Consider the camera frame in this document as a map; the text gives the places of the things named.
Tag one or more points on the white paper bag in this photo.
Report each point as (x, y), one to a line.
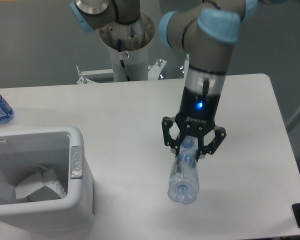
(43, 185)

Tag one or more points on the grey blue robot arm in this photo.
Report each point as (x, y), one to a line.
(207, 32)

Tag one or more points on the crushed clear plastic bottle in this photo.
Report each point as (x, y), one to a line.
(183, 185)

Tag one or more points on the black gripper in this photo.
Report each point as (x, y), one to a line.
(196, 118)

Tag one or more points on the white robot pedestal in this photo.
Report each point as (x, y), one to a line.
(128, 48)

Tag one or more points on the white metal bracket frame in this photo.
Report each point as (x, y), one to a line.
(159, 71)

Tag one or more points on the white trash can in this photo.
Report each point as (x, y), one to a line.
(60, 148)

